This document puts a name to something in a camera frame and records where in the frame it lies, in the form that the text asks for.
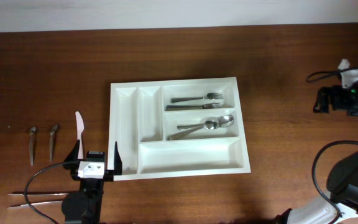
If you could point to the steel tongs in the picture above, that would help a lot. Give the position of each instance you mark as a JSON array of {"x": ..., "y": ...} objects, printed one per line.
[{"x": 41, "y": 198}]

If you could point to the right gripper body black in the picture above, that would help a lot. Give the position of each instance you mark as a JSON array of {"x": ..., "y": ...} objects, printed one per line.
[{"x": 357, "y": 99}]

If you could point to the steel spoon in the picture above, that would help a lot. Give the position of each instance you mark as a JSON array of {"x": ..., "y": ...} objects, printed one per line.
[
  {"x": 224, "y": 121},
  {"x": 211, "y": 123}
]

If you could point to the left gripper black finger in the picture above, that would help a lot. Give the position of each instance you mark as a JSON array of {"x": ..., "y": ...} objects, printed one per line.
[
  {"x": 117, "y": 161},
  {"x": 73, "y": 155}
]

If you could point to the small steel teaspoon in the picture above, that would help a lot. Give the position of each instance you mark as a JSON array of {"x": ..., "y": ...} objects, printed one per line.
[
  {"x": 53, "y": 131},
  {"x": 32, "y": 132}
]

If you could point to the white plastic knife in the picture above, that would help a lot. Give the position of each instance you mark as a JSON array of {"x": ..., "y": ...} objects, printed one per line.
[{"x": 79, "y": 129}]

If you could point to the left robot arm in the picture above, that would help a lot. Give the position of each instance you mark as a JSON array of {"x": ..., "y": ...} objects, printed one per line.
[{"x": 84, "y": 205}]

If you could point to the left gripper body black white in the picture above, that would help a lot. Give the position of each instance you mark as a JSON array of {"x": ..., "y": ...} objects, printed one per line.
[{"x": 109, "y": 175}]

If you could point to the steel fork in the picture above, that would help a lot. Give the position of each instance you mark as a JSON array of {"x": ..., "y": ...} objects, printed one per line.
[
  {"x": 208, "y": 96},
  {"x": 193, "y": 107}
]

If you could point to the small steel teaspoon far left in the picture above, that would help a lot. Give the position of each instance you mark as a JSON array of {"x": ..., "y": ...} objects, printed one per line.
[{"x": 32, "y": 132}]

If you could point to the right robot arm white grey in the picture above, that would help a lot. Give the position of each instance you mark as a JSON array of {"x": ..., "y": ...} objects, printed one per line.
[{"x": 339, "y": 201}]

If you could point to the steel spoon in tray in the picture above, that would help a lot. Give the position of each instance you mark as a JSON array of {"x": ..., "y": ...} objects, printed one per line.
[{"x": 211, "y": 123}]

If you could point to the white plastic cutlery tray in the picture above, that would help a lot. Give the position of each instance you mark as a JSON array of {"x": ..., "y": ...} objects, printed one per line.
[{"x": 140, "y": 123}]

